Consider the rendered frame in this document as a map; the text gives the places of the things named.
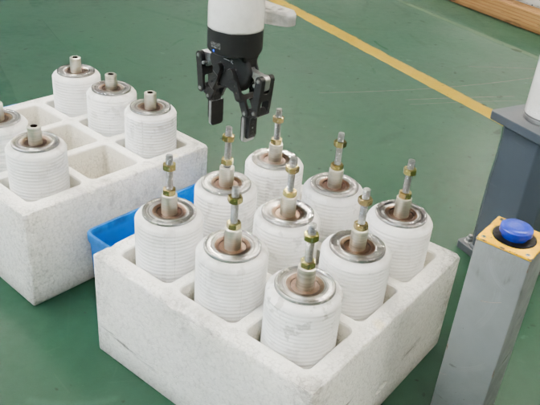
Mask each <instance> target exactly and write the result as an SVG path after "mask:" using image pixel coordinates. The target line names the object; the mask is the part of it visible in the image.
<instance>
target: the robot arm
mask: <svg viewBox="0 0 540 405"><path fill-rule="evenodd" d="M296 17H297V14H296V12H295V11H294V10H291V9H289V8H287V7H284V6H280V5H277V4H275V3H273V2H269V1H266V0H208V16H207V49H202V50H199V51H196V61H197V77H198V90H199V91H200V92H202V91H204V92H205V93H206V97H207V99H208V118H209V123H210V124H211V125H217V124H219V123H221V122H222V121H223V98H222V97H221V96H222V95H223V94H224V92H225V90H226V88H229V89H230V90H231V91H232V92H233V93H234V97H235V100H236V101H237V102H239V106H240V109H241V113H242V117H241V123H240V140H241V141H243V142H246V141H250V140H252V139H253V138H254V136H255V135H256V124H257V117H261V116H264V115H267V114H269V109H270V106H271V100H272V92H273V87H274V82H275V77H274V75H273V74H268V75H265V74H264V73H262V72H260V70H259V66H258V63H257V59H258V56H259V54H260V53H261V52H262V50H263V40H264V24H269V25H274V26H279V27H294V26H295V25H296ZM206 74H208V81H207V82H205V75H206ZM248 88H249V93H247V94H243V93H242V91H244V90H247V89H248ZM247 99H249V100H250V103H251V108H248V103H247ZM261 103H262V107H260V104H261ZM523 117H524V118H525V119H526V120H527V121H528V122H529V123H531V124H533V125H537V126H539V127H540V56H539V59H538V64H537V67H536V70H535V73H534V78H533V81H532V84H531V87H530V92H529V95H528V98H527V101H526V106H525V109H524V112H523Z"/></svg>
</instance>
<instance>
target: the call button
mask: <svg viewBox="0 0 540 405"><path fill-rule="evenodd" d="M499 230H500V232H501V235H502V237H503V238H505V239H506V240H508V241H510V242H512V243H525V242H527V241H528V240H530V239H532V237H533V234H534V229H533V228H532V227H531V226H530V225H529V224H528V223H526V222H524V221H522V220H520V219H504V220H502V221H501V224H500V227H499Z"/></svg>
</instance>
